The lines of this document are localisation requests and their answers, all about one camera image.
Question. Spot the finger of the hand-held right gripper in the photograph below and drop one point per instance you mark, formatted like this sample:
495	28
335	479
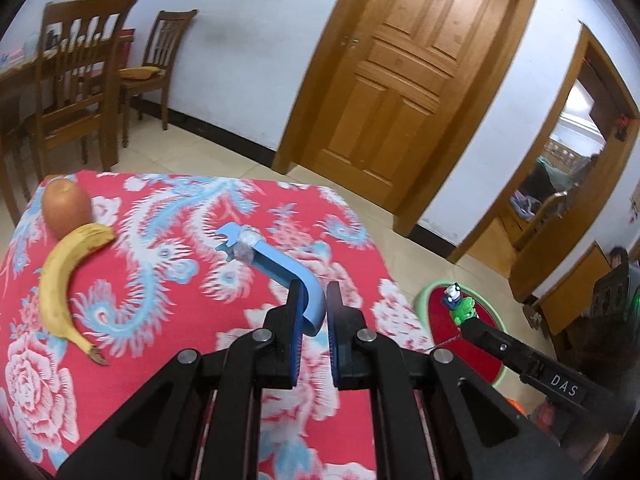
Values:
492	345

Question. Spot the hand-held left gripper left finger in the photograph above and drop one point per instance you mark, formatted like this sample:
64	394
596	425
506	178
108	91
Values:
297	330

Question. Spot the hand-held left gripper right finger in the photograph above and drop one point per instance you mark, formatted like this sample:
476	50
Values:
334	335

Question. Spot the green toy figure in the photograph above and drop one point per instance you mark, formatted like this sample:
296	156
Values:
462	310

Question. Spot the red green round plate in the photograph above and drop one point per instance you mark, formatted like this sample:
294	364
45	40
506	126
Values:
440	330

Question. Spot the blue plastic strip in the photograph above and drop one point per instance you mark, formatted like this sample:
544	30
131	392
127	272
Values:
280	262

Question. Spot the wooden cabinet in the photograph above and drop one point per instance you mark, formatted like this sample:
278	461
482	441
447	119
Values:
575	290

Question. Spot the red floral tablecloth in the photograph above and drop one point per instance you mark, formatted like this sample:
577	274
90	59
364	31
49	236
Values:
150	385

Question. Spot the banana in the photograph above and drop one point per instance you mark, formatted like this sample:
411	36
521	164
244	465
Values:
52	290

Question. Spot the wooden door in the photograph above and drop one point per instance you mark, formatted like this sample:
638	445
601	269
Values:
410	85

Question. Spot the apple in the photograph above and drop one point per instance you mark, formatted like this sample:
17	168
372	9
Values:
65	205

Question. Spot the yellow seat cushion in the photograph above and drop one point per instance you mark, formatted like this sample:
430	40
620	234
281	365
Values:
140	73

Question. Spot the wooden chair with cushion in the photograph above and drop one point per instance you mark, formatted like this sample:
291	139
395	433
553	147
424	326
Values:
170	35

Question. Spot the red box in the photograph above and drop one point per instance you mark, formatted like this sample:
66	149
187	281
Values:
127	50

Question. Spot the wooden dining table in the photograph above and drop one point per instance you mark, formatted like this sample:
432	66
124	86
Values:
15	80

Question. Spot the wooden bed frame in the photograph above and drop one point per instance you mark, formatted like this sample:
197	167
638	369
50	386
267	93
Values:
555	205

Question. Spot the wooden doorway frame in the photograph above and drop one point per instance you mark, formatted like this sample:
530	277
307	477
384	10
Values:
580	60

